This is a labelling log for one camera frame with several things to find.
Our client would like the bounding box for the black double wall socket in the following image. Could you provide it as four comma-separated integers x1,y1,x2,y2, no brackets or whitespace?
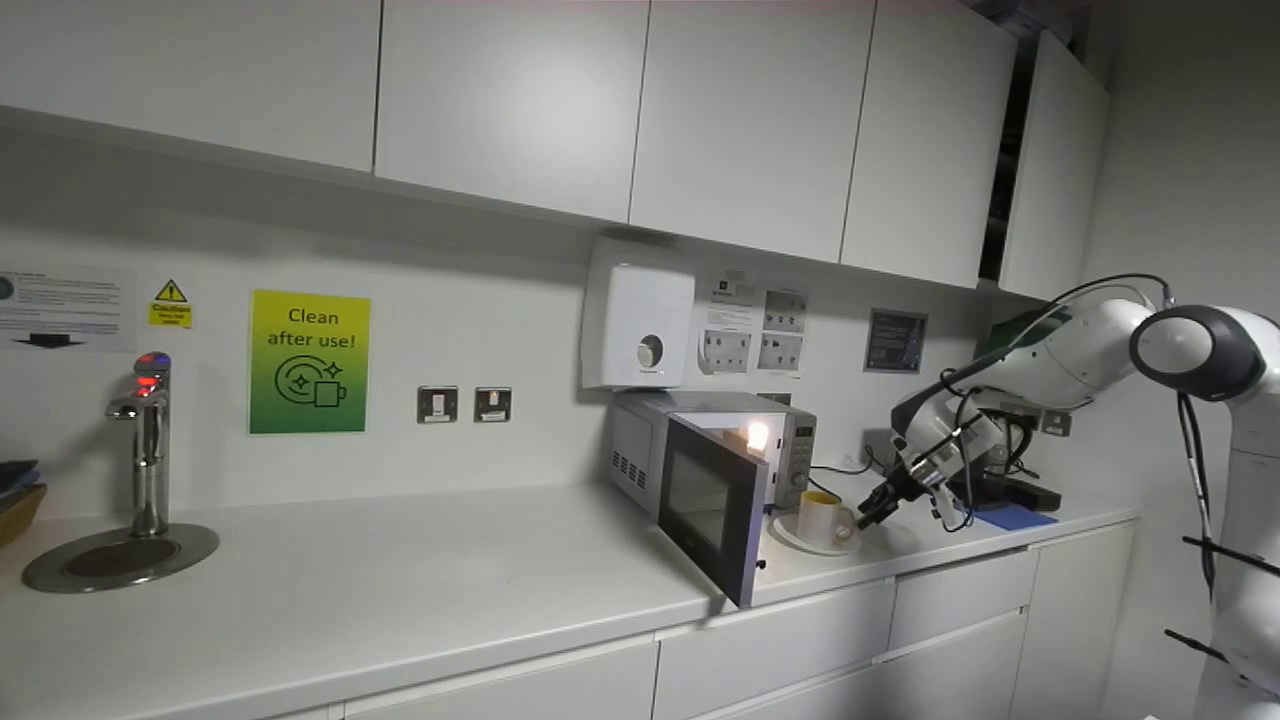
856,425,900,470

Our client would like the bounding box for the white paper towel dispenser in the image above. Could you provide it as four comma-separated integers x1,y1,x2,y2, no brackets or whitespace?
574,257,701,394

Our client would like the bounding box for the white text notice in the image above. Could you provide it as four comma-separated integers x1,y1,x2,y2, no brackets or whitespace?
0,269,131,340

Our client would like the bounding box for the white round plate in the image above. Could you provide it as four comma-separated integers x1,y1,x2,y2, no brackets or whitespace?
766,506,863,559

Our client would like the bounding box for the white cabinet door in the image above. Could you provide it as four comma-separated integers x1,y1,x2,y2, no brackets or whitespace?
740,661,900,720
0,0,382,177
839,0,1021,292
372,0,655,225
626,0,878,269
997,28,1116,305

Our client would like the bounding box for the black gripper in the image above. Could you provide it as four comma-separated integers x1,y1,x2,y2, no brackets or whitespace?
856,432,969,531

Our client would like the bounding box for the small white label notice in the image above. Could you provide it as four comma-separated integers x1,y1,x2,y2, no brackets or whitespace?
701,269,760,305

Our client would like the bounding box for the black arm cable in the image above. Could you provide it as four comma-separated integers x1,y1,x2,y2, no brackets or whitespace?
914,269,1223,591

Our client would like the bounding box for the dark framed poster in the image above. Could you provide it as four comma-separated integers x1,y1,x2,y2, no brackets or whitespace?
859,305,933,381

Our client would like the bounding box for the white notice sheet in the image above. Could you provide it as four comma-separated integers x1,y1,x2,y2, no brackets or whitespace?
694,323,760,381
760,289,812,336
751,327,809,377

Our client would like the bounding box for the blue mat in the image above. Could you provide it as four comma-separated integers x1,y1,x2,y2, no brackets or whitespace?
969,494,1063,537

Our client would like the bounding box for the green clean after use poster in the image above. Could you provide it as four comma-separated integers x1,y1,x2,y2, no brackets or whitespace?
245,283,376,440

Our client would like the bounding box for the black coffee machine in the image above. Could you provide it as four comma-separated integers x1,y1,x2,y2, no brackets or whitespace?
954,410,1066,520

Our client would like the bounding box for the white lower cabinet door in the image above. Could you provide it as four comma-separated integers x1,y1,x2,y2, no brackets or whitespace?
740,661,900,720

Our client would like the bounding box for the yellow warning sign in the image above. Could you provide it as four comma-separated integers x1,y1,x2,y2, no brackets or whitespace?
145,271,200,336

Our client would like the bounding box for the white upper cabinet door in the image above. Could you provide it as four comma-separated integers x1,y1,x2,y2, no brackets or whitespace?
839,0,1021,292
626,0,878,269
0,0,382,177
372,0,655,225
997,28,1116,305

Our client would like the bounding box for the chrome water tap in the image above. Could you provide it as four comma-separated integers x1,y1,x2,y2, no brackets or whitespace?
105,349,178,543

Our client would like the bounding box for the silver microwave body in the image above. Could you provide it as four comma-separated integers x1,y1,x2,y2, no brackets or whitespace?
601,389,820,520

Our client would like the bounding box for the white drawer front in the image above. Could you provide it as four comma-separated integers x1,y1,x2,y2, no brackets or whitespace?
886,543,1039,650
339,630,664,720
652,571,900,720

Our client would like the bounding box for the white mug with yellow print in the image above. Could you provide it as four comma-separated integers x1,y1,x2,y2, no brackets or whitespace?
790,482,863,557

